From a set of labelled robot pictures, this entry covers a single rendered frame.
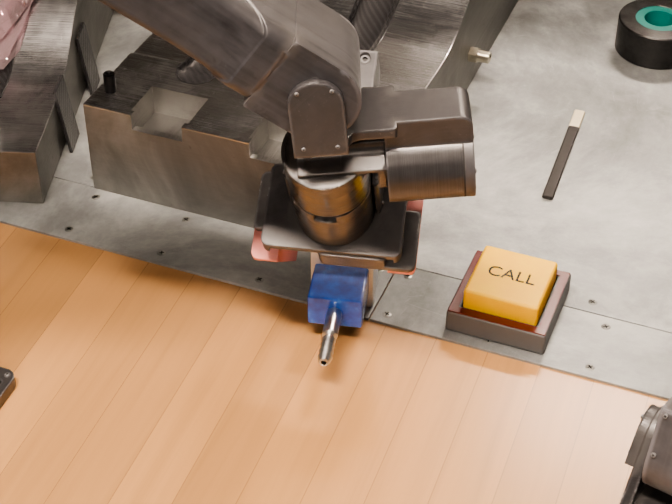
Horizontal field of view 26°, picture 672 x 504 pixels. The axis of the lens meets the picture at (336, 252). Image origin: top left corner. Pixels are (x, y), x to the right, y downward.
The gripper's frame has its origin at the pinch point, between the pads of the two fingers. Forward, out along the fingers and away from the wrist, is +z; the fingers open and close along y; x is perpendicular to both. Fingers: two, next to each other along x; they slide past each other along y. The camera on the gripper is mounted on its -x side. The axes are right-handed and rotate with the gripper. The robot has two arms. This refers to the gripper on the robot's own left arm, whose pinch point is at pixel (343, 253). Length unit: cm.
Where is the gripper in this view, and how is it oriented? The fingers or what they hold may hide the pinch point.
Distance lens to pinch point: 114.3
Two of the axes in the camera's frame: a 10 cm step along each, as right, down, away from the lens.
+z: 0.7, 3.5, 9.3
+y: -9.9, -1.0, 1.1
